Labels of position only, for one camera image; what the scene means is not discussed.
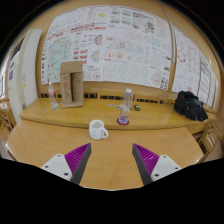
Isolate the flat round red coaster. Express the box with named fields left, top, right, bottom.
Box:
left=116, top=117, right=131, bottom=127

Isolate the brown cardboard box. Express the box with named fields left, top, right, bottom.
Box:
left=59, top=60, right=85, bottom=109

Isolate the small clear red-labelled bottle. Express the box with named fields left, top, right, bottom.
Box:
left=47, top=79, right=57, bottom=106

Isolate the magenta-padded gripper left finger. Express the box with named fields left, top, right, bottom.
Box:
left=40, top=142, right=93, bottom=186

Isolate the clear plastic water bottle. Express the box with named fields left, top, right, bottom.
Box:
left=118, top=88, right=134, bottom=125

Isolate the white ceramic mug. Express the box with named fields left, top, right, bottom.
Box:
left=88, top=119, right=110, bottom=141

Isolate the large white printed wall poster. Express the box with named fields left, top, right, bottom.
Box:
left=40, top=4, right=174, bottom=91

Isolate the black bag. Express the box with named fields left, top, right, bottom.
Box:
left=173, top=90, right=209, bottom=122

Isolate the wooden chair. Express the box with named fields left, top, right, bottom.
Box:
left=0, top=96, right=16, bottom=134
left=197, top=118, right=224, bottom=163

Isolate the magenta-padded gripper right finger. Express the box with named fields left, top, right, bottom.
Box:
left=131, top=143, right=183, bottom=186

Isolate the narrow white printed wall poster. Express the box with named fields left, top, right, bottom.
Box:
left=171, top=26, right=219, bottom=109

